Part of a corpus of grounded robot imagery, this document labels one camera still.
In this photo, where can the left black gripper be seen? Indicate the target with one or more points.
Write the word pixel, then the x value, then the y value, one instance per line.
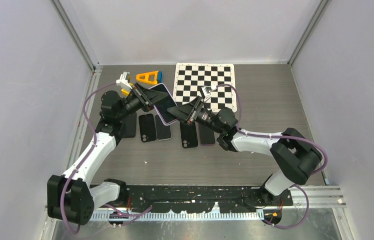
pixel 146 97

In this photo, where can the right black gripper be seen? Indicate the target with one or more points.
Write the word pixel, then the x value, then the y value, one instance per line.
pixel 184 111

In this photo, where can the phone with white edge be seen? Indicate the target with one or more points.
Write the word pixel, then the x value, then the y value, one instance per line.
pixel 162 106

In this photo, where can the white edged bare phone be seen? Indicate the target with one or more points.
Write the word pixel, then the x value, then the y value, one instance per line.
pixel 163 132

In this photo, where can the purple edged bare phone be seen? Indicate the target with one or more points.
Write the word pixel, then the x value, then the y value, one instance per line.
pixel 206 136

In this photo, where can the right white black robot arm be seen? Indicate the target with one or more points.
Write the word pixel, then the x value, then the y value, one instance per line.
pixel 296 157

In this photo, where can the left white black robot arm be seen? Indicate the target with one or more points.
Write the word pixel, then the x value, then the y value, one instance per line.
pixel 70 196

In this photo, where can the black phone on table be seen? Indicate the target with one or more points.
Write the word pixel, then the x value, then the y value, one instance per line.
pixel 131 126

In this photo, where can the orange triangle toy block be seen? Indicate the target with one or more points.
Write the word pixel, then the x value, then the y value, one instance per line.
pixel 151 77

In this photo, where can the yellow red blue toy block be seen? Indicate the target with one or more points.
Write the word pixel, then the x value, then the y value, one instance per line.
pixel 125 92

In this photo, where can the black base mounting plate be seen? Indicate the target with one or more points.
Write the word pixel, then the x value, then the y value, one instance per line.
pixel 194 199

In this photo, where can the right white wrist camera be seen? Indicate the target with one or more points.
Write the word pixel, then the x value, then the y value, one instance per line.
pixel 206 92

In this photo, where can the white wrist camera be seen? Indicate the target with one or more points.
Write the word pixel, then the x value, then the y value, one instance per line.
pixel 206 92
pixel 124 81

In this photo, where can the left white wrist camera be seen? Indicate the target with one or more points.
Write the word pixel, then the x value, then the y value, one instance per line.
pixel 124 81

